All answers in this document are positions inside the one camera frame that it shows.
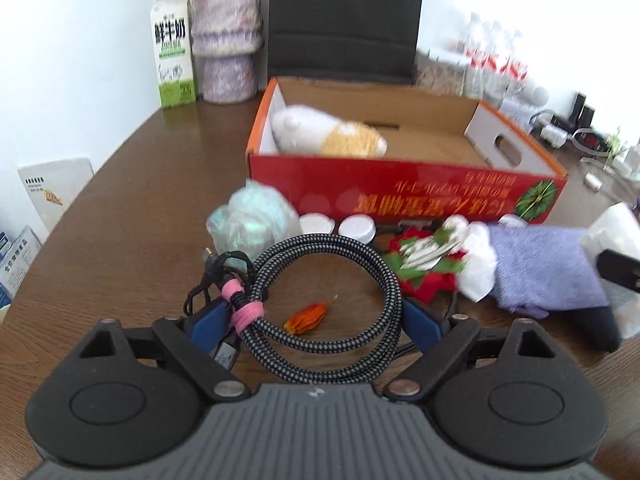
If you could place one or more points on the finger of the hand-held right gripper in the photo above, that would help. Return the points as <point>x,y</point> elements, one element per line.
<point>620,267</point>

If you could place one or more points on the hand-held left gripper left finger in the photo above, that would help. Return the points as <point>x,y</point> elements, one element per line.
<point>210,325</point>

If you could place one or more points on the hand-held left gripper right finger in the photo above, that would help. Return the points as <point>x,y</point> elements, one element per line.
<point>422,327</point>

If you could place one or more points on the white tissue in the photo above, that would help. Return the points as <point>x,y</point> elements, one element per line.
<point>480,265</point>
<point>615,225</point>

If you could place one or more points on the red artificial flower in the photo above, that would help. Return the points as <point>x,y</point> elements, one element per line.
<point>425,270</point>

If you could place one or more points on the purple cloth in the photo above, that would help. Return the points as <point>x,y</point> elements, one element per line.
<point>540,265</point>

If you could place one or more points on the red cardboard box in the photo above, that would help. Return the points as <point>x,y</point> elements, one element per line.
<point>325,185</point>

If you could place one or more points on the white charger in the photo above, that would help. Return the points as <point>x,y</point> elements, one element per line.
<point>550,132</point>

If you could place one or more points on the black upright device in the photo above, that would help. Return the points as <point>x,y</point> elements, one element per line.
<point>582,110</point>

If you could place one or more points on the white round speaker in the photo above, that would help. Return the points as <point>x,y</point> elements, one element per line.
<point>535,96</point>

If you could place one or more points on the white leaflet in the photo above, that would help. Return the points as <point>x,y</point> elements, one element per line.
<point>55,195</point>

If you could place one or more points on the white and yellow plush toy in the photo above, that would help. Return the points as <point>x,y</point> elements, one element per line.
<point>310,130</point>

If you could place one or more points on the clear water bottle red label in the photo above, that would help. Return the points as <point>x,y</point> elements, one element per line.
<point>497,60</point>
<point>517,67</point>
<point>475,55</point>

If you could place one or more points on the clear jar of seeds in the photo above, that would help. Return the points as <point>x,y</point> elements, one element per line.
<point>440,72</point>

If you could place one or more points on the milk carton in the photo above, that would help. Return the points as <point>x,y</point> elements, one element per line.
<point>172,55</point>

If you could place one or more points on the purple stone vase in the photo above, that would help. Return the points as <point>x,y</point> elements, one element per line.
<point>227,40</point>

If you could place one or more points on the black paper bag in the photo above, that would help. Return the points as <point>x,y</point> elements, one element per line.
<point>345,15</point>

